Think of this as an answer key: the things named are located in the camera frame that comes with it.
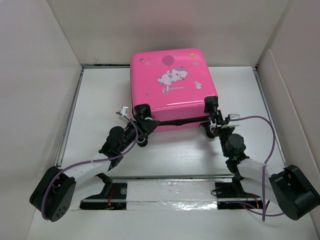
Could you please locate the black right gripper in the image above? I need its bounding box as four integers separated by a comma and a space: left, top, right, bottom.
212, 117, 233, 157

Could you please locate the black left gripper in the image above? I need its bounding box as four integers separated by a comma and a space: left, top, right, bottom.
118, 115, 159, 153

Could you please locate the pink hard-shell suitcase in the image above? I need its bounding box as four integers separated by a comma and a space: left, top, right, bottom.
130, 48, 219, 139

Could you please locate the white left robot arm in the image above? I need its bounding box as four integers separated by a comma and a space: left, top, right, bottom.
29, 115, 160, 222

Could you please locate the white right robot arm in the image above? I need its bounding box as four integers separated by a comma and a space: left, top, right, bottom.
207, 108, 320, 221

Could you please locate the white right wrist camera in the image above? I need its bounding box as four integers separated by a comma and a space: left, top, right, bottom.
221, 114, 240, 129

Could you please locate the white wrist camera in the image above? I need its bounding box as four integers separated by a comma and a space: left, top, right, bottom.
116, 106, 129, 117
221, 114, 240, 129

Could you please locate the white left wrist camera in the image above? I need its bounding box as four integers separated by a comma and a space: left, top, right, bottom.
116, 106, 129, 117

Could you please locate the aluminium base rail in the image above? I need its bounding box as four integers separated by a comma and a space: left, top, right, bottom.
49, 174, 301, 211

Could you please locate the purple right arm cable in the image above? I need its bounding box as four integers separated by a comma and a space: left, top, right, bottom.
237, 115, 286, 223

